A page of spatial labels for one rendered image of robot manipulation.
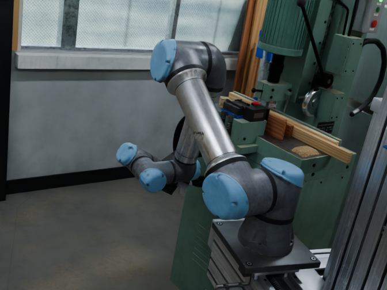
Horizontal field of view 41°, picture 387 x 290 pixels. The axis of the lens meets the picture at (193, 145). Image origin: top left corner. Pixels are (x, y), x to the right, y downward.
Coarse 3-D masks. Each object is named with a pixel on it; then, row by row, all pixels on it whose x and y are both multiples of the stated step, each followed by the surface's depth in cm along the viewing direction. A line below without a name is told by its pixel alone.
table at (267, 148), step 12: (264, 132) 200; (252, 144) 194; (264, 144) 192; (276, 144) 189; (288, 144) 191; (300, 144) 193; (264, 156) 192; (276, 156) 188; (288, 156) 183; (300, 156) 182; (312, 156) 184; (324, 156) 186; (300, 168) 180; (312, 168) 184; (324, 168) 189
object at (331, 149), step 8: (296, 128) 199; (296, 136) 199; (304, 136) 196; (312, 136) 193; (312, 144) 194; (320, 144) 191; (328, 144) 188; (328, 152) 188; (336, 152) 185; (344, 152) 183; (344, 160) 183
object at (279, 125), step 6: (246, 102) 208; (270, 114) 198; (270, 120) 198; (276, 120) 195; (282, 120) 193; (270, 126) 198; (276, 126) 196; (282, 126) 193; (270, 132) 198; (276, 132) 196; (282, 132) 194; (282, 138) 195
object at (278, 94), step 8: (264, 80) 209; (280, 80) 214; (264, 88) 204; (272, 88) 203; (280, 88) 207; (288, 88) 209; (256, 96) 208; (264, 96) 205; (272, 96) 205; (280, 96) 208
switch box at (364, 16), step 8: (360, 0) 203; (368, 0) 200; (376, 0) 200; (384, 0) 204; (360, 8) 203; (368, 8) 201; (360, 16) 204; (368, 16) 201; (376, 16) 204; (352, 24) 207; (360, 24) 204; (368, 24) 203; (368, 32) 206; (376, 32) 209
